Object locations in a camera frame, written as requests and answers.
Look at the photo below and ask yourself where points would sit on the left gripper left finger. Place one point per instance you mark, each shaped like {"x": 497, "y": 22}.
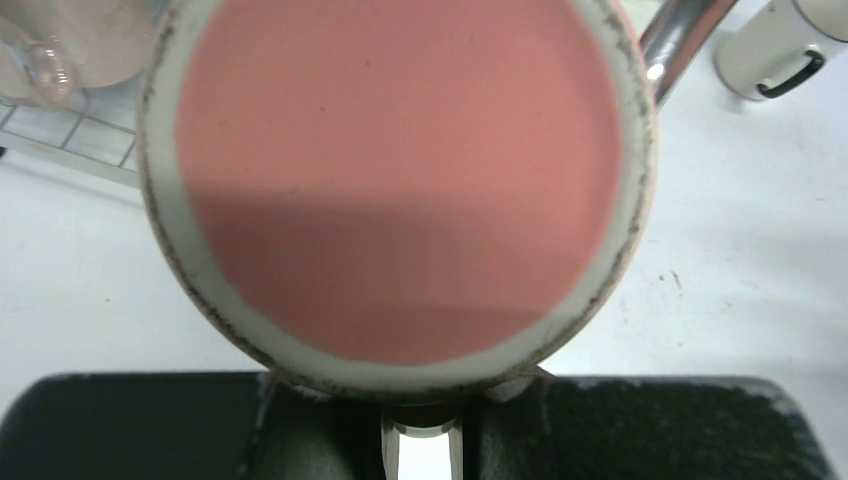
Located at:
{"x": 186, "y": 426}

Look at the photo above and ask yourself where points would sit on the stainless steel dish rack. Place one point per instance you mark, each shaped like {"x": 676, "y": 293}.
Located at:
{"x": 95, "y": 135}

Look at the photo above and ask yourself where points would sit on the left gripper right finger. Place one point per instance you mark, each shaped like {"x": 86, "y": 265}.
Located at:
{"x": 542, "y": 426}

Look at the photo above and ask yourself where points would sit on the pink iridescent mug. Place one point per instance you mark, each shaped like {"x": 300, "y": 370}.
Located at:
{"x": 49, "y": 49}

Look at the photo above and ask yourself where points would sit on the white mug dark rim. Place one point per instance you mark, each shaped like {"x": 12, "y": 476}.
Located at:
{"x": 782, "y": 46}

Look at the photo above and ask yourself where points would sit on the pink cup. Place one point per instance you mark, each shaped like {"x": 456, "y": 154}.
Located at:
{"x": 399, "y": 201}

